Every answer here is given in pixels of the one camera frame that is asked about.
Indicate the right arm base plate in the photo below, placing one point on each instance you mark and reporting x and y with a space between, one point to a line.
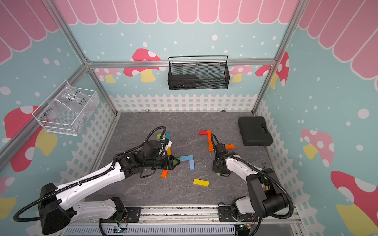
227 214

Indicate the red-orange block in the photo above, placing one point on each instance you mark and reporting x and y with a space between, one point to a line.
209 132

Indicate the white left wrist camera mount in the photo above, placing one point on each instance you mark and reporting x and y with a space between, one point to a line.
166 143

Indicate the yellow long block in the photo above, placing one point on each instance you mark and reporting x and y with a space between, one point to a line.
201 182

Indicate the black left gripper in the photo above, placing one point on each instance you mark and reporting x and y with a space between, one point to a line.
169 162

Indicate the yellow-orange long block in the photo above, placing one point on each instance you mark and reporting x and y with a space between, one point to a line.
169 151

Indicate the orange long block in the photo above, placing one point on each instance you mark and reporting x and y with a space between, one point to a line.
164 174

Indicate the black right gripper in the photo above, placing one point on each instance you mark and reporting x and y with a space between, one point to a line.
215 162

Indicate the black plastic tool case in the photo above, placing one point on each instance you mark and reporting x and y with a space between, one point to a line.
254 131

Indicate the green circuit board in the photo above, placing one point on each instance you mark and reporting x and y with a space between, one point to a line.
120 230

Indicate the light blue short block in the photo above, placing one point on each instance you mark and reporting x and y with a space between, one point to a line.
192 165

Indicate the black box in basket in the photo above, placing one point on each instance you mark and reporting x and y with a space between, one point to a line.
182 81

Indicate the plastic bag in basket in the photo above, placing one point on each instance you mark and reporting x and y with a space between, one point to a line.
69 107

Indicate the light blue long block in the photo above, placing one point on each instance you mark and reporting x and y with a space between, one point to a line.
186 158

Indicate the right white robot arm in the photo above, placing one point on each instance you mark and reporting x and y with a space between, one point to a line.
266 196

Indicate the black wire mesh basket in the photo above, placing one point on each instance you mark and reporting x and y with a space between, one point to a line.
211 71

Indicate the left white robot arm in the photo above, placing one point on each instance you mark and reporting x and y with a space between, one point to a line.
59 206

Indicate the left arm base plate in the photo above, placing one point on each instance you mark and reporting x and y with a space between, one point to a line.
130 214

